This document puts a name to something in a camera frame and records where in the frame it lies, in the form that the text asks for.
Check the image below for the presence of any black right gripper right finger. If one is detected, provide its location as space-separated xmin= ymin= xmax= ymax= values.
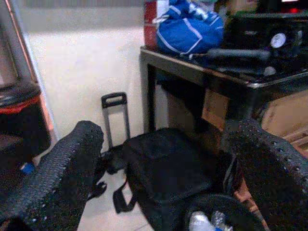
xmin=219 ymin=117 xmax=308 ymax=231

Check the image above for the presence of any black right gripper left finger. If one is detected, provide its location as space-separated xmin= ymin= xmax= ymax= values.
xmin=0 ymin=120 xmax=105 ymax=231

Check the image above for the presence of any black round rubbish bin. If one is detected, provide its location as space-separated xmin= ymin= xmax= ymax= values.
xmin=183 ymin=193 xmax=266 ymax=231

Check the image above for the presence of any wooden slatted rack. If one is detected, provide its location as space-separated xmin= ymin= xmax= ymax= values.
xmin=281 ymin=127 xmax=308 ymax=157

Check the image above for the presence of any brown cardboard box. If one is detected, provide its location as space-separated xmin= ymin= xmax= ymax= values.
xmin=260 ymin=92 xmax=308 ymax=140

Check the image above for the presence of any black round container red band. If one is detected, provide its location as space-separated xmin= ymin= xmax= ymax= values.
xmin=0 ymin=81 xmax=52 ymax=145

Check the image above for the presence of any clear plastic bottle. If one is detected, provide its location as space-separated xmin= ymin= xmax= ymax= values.
xmin=211 ymin=210 xmax=234 ymax=231

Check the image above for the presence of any white crumpled plastic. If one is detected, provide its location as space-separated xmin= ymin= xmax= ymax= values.
xmin=188 ymin=211 xmax=216 ymax=231

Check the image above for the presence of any black trolley suitcase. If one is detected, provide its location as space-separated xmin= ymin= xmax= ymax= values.
xmin=100 ymin=91 xmax=242 ymax=231

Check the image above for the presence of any grey handheld controller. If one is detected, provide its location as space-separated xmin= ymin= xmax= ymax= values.
xmin=206 ymin=47 xmax=270 ymax=61

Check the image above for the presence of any black fan white hub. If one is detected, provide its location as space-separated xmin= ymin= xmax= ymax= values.
xmin=264 ymin=29 xmax=304 ymax=56

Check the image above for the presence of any black glossy table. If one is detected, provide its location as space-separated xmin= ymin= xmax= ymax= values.
xmin=140 ymin=45 xmax=308 ymax=136

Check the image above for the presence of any black computer case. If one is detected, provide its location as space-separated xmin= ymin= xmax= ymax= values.
xmin=222 ymin=13 xmax=308 ymax=51

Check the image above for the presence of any red and white box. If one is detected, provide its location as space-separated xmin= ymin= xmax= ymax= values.
xmin=143 ymin=0 xmax=161 ymax=49

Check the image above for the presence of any blue drawstring bag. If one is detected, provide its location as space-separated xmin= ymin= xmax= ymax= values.
xmin=153 ymin=0 xmax=226 ymax=56

